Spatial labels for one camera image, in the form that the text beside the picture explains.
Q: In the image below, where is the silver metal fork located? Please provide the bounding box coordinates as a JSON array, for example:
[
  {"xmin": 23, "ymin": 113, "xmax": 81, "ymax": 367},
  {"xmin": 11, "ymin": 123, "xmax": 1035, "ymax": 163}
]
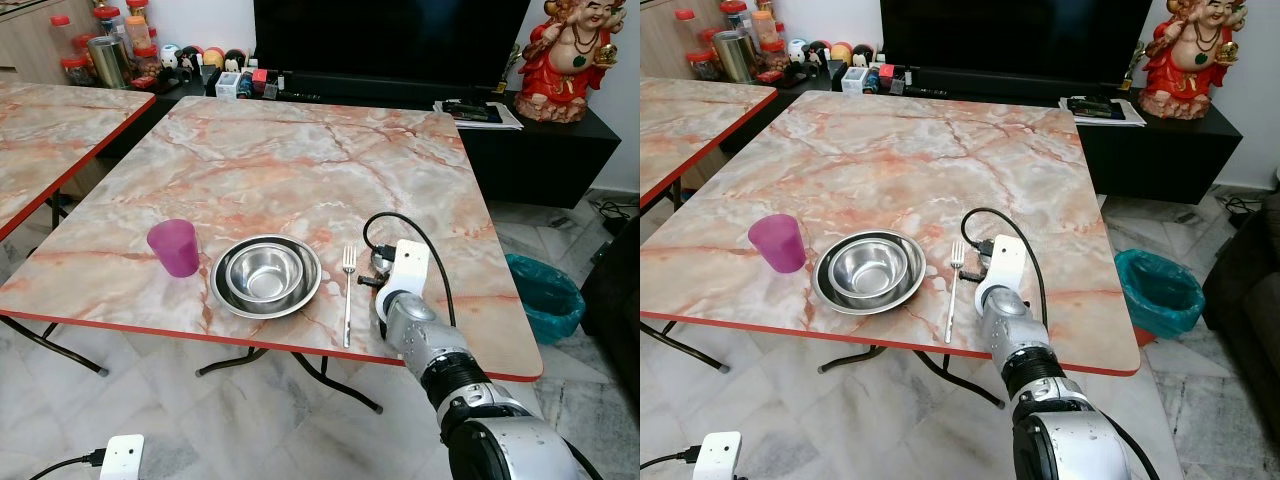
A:
[
  {"xmin": 943, "ymin": 240, "xmax": 968, "ymax": 345},
  {"xmin": 341, "ymin": 245, "xmax": 360, "ymax": 349}
]

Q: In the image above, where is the steel plate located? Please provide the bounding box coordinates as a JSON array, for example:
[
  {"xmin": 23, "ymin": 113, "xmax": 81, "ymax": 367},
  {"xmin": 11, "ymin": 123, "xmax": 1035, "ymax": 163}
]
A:
[
  {"xmin": 209, "ymin": 234, "xmax": 324, "ymax": 321},
  {"xmin": 812, "ymin": 229, "xmax": 928, "ymax": 317}
]

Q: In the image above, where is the steel bowl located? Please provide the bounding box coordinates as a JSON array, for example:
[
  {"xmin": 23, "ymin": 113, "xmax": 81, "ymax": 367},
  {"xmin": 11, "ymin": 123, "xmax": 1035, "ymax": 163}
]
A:
[
  {"xmin": 224, "ymin": 243, "xmax": 309, "ymax": 307},
  {"xmin": 828, "ymin": 238, "xmax": 914, "ymax": 302}
]

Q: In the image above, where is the teal waste bin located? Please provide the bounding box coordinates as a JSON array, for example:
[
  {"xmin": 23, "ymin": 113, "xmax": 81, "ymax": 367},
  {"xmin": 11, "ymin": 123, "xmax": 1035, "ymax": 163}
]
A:
[
  {"xmin": 1114, "ymin": 247, "xmax": 1207, "ymax": 347},
  {"xmin": 504, "ymin": 252, "xmax": 587, "ymax": 347}
]

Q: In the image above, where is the stack of papers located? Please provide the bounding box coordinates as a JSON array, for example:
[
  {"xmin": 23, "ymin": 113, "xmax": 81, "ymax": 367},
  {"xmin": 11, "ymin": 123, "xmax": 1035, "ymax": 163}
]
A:
[
  {"xmin": 1059, "ymin": 94, "xmax": 1149, "ymax": 129},
  {"xmin": 433, "ymin": 97, "xmax": 525, "ymax": 132}
]

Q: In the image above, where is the black television console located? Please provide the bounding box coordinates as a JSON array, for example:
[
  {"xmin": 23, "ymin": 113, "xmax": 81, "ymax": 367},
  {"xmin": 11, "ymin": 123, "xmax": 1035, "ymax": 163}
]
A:
[
  {"xmin": 720, "ymin": 68, "xmax": 1244, "ymax": 207},
  {"xmin": 100, "ymin": 72, "xmax": 622, "ymax": 210}
]

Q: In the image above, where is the purple plastic cup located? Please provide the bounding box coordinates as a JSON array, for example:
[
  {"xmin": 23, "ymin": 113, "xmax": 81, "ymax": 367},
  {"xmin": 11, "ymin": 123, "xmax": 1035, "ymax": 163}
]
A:
[
  {"xmin": 748, "ymin": 213, "xmax": 808, "ymax": 275},
  {"xmin": 147, "ymin": 219, "xmax": 202, "ymax": 279}
]

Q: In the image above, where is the black television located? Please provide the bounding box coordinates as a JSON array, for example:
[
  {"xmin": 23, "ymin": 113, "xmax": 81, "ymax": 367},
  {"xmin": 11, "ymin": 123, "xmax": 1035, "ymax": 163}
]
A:
[
  {"xmin": 252, "ymin": 0, "xmax": 532, "ymax": 87},
  {"xmin": 879, "ymin": 0, "xmax": 1154, "ymax": 83}
]

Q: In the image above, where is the dark sofa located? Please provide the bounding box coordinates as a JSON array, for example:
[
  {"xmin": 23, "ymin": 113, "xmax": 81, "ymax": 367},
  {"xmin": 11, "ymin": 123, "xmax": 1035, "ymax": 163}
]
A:
[
  {"xmin": 584, "ymin": 213, "xmax": 641, "ymax": 373},
  {"xmin": 1200, "ymin": 188, "xmax": 1280, "ymax": 353}
]

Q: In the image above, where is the red laughing Buddha statue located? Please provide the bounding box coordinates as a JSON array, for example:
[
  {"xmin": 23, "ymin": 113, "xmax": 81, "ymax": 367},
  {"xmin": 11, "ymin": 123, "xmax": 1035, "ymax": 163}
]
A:
[
  {"xmin": 514, "ymin": 0, "xmax": 622, "ymax": 125},
  {"xmin": 1137, "ymin": 0, "xmax": 1250, "ymax": 122}
]

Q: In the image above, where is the steel tumbler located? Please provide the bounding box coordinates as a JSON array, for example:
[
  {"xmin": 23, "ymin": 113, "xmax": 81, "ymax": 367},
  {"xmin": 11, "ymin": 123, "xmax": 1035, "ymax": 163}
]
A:
[
  {"xmin": 87, "ymin": 35, "xmax": 130, "ymax": 90},
  {"xmin": 712, "ymin": 30, "xmax": 757, "ymax": 85}
]

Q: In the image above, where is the light wooden cabinet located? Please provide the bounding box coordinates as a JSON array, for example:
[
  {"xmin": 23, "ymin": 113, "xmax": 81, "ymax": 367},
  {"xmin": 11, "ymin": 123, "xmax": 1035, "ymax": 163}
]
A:
[
  {"xmin": 0, "ymin": 0, "xmax": 103, "ymax": 87},
  {"xmin": 640, "ymin": 0, "xmax": 728, "ymax": 83}
]

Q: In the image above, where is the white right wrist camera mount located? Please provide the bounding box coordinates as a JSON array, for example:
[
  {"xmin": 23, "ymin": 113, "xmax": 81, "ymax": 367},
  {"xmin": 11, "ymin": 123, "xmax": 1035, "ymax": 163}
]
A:
[
  {"xmin": 385, "ymin": 240, "xmax": 433, "ymax": 302},
  {"xmin": 975, "ymin": 235, "xmax": 1029, "ymax": 307}
]

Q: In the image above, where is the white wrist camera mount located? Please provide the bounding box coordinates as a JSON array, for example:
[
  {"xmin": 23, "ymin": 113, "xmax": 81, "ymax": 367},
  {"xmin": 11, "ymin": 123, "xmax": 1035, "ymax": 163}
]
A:
[
  {"xmin": 100, "ymin": 433, "xmax": 147, "ymax": 480},
  {"xmin": 385, "ymin": 240, "xmax": 433, "ymax": 302},
  {"xmin": 693, "ymin": 431, "xmax": 743, "ymax": 480},
  {"xmin": 975, "ymin": 235, "xmax": 1029, "ymax": 307}
]

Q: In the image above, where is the black metal table frame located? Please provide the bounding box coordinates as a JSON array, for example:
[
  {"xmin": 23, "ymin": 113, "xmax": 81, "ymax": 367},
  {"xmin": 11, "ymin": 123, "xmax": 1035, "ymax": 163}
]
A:
[
  {"xmin": 640, "ymin": 318, "xmax": 1007, "ymax": 409},
  {"xmin": 0, "ymin": 314, "xmax": 385, "ymax": 415}
]

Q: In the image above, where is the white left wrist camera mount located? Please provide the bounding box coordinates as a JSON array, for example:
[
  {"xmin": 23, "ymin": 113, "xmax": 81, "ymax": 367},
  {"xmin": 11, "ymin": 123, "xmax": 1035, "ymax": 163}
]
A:
[
  {"xmin": 100, "ymin": 433, "xmax": 147, "ymax": 480},
  {"xmin": 693, "ymin": 431, "xmax": 743, "ymax": 480}
]

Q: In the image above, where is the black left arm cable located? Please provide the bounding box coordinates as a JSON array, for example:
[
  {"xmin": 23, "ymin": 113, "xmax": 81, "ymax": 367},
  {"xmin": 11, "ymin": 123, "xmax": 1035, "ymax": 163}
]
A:
[
  {"xmin": 640, "ymin": 450, "xmax": 699, "ymax": 473},
  {"xmin": 28, "ymin": 450, "xmax": 107, "ymax": 480}
]

